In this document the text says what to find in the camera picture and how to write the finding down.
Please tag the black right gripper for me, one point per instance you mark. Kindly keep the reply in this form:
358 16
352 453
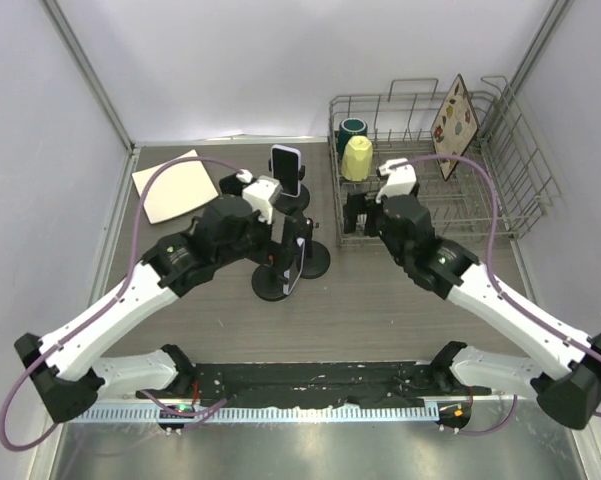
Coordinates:
355 205

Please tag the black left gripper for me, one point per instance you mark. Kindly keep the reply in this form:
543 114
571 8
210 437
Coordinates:
280 255

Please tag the lilac-case phone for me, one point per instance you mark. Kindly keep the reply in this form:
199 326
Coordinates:
285 165
293 273

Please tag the black round-base phone stand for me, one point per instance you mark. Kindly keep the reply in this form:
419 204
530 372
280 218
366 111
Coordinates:
317 258

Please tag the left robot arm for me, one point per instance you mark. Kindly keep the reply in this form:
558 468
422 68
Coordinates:
67 366

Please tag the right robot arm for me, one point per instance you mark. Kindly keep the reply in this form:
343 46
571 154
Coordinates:
561 370

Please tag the black phone on white stand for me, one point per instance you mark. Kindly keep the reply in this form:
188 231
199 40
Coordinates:
232 185

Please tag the yellow faceted cup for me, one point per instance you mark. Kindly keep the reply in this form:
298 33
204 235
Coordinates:
357 159

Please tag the dark green mug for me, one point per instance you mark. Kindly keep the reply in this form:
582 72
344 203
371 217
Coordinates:
349 128

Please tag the white square plate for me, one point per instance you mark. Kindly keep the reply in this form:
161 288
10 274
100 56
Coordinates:
179 190

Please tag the floral square plate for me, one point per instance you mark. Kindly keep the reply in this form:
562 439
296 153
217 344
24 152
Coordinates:
455 126

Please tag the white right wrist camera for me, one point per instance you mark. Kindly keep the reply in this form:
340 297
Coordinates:
398 177

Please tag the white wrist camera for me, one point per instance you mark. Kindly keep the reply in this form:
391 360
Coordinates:
398 177
260 193

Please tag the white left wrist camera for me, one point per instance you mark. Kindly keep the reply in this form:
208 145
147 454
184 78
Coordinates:
260 193

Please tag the grey wire dish rack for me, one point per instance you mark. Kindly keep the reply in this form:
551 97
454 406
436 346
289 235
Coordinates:
513 189

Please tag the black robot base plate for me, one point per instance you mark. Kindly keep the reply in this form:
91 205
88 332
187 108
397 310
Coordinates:
321 385

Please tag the white slotted cable duct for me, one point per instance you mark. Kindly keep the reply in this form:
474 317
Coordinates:
147 412

